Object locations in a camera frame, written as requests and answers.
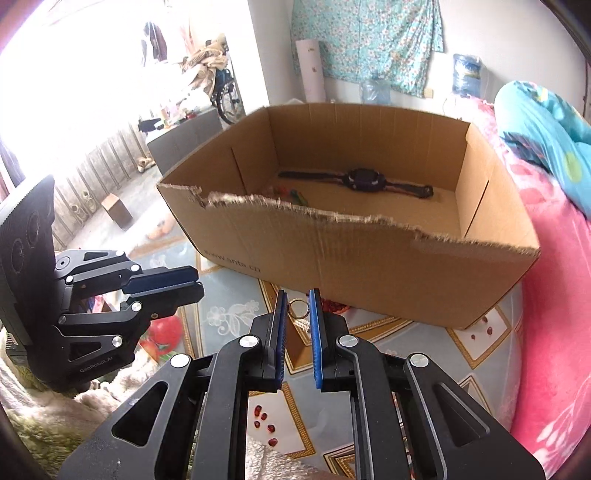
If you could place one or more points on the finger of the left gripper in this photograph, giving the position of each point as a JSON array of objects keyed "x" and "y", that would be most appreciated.
[
  {"x": 164, "y": 301},
  {"x": 160, "y": 278}
]

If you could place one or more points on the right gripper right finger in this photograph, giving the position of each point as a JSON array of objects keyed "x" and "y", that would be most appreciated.
[{"x": 411, "y": 420}]

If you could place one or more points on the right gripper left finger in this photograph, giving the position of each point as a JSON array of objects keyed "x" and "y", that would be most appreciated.
[{"x": 189, "y": 419}]

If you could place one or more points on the black wrist watch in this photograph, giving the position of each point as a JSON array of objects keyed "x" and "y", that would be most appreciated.
[{"x": 363, "y": 180}]

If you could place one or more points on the small cardboard box on floor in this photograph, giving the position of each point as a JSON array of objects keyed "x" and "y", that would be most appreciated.
[{"x": 117, "y": 211}]

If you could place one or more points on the fruit pattern tablecloth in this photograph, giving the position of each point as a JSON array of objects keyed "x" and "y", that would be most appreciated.
[{"x": 299, "y": 421}]

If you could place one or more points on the grey cabinet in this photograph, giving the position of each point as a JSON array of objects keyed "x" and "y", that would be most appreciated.
[{"x": 168, "y": 147}]

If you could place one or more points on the pink floral blanket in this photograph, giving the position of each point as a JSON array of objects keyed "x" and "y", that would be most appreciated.
[{"x": 552, "y": 418}]

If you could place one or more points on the colourful small trinket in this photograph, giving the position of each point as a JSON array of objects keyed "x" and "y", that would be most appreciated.
[{"x": 285, "y": 194}]

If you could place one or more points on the bicycle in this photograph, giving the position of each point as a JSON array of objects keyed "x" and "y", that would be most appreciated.
[{"x": 225, "y": 97}]

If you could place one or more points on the brown cardboard box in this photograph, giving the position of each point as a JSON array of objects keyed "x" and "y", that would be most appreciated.
[{"x": 444, "y": 261}]

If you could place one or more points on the pile of clothes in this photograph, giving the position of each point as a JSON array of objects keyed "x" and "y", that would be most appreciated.
[{"x": 199, "y": 70}]

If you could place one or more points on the empty clear water jug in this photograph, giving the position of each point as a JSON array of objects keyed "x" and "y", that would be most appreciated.
[{"x": 375, "y": 91}]

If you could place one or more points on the blue quilt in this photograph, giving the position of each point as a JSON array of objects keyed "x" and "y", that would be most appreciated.
[{"x": 542, "y": 128}]

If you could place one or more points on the blue water bottle on dispenser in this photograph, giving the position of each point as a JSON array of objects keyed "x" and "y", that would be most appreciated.
[{"x": 467, "y": 76}]

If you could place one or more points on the floral wall curtain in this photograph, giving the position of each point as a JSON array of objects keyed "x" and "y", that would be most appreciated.
[{"x": 394, "y": 40}]

